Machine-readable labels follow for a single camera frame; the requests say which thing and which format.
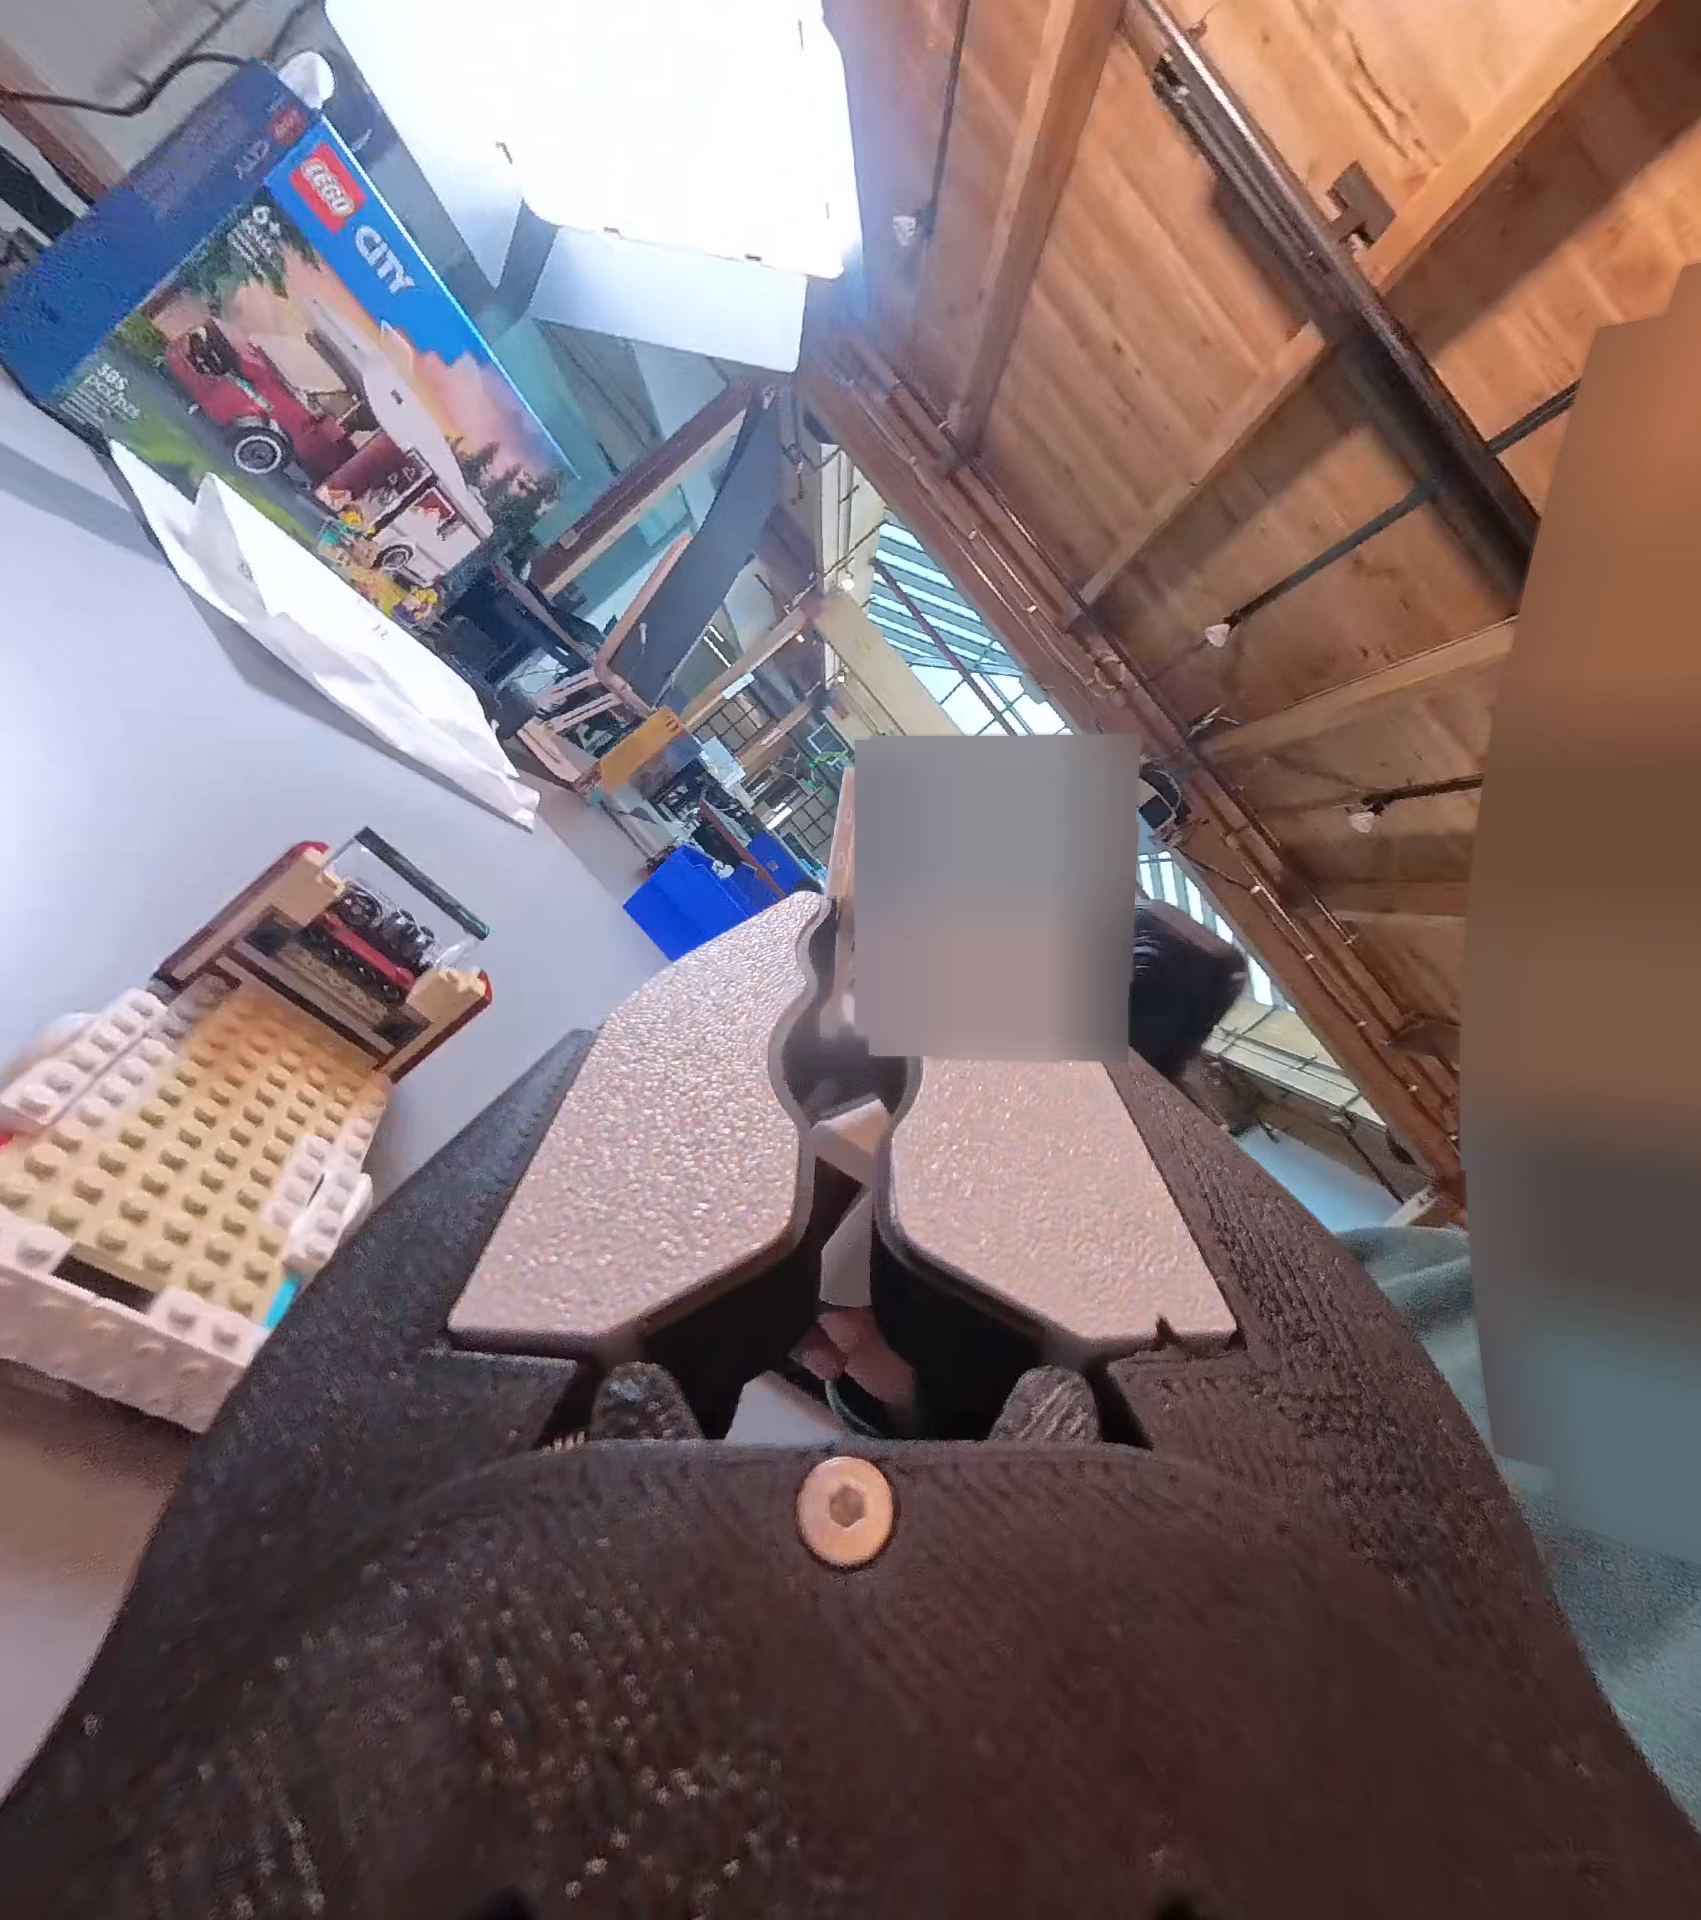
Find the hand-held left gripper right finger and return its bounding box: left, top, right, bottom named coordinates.
left=872, top=1056, right=1242, bottom=1363

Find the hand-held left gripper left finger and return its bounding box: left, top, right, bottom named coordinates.
left=448, top=887, right=841, bottom=1344

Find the white panel brick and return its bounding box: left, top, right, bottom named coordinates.
left=805, top=1098, right=895, bottom=1190

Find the toy brick truck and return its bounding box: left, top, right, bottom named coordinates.
left=0, top=828, right=494, bottom=1434

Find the blue bin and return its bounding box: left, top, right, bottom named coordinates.
left=622, top=840, right=792, bottom=961

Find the white paper bag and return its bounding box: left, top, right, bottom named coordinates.
left=106, top=437, right=540, bottom=832

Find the blue toy set box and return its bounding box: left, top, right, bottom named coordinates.
left=0, top=55, right=583, bottom=587

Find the softbox light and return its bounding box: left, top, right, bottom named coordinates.
left=316, top=0, right=864, bottom=378

